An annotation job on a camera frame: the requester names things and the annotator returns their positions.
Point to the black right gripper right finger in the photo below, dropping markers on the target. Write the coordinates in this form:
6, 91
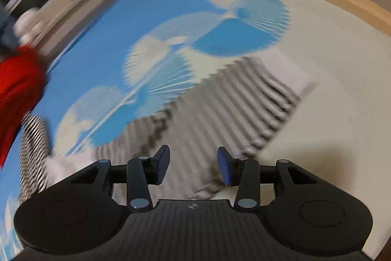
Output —
297, 208

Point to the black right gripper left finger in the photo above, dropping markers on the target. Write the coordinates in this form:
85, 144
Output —
89, 208

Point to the striped grey hooded sweater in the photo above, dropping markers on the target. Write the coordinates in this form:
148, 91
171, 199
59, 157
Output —
241, 107

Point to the red knitted blanket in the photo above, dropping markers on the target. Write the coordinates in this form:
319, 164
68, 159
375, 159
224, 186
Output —
22, 84

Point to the blue white patterned bedsheet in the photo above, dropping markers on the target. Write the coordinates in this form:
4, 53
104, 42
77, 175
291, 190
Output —
134, 56

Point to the white plush toy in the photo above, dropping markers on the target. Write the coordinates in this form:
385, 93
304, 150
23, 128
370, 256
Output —
29, 26

